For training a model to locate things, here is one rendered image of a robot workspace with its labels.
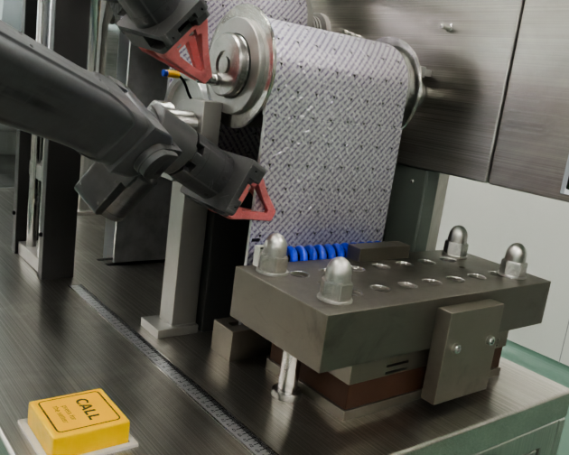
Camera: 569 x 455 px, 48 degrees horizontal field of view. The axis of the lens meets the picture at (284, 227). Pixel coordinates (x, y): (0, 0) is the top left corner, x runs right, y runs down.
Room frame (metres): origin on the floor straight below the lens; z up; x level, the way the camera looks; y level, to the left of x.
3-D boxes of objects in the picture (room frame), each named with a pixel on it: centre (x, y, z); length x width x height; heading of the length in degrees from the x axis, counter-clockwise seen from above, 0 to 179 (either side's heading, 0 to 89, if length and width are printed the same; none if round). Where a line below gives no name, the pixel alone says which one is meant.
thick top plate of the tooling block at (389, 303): (0.76, -0.16, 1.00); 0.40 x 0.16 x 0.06; 129
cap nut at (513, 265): (0.83, -0.31, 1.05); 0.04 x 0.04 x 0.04
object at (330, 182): (0.83, -0.05, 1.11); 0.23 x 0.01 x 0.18; 129
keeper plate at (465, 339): (0.70, -0.23, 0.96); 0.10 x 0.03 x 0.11; 129
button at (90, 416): (0.53, 0.16, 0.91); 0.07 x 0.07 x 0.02; 39
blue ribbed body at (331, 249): (0.81, -0.06, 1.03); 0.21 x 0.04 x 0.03; 129
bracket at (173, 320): (0.80, 0.14, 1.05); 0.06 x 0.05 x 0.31; 129
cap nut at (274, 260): (0.69, 0.01, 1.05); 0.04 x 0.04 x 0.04
